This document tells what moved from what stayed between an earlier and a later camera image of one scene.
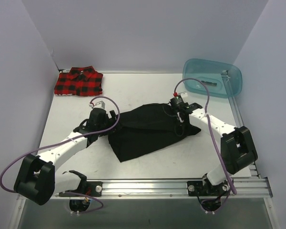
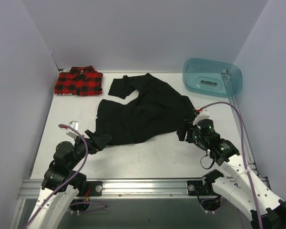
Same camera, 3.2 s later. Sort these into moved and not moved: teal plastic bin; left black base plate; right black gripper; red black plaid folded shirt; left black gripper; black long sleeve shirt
Moved: black long sleeve shirt; left black gripper; right black gripper
Not moved: teal plastic bin; red black plaid folded shirt; left black base plate
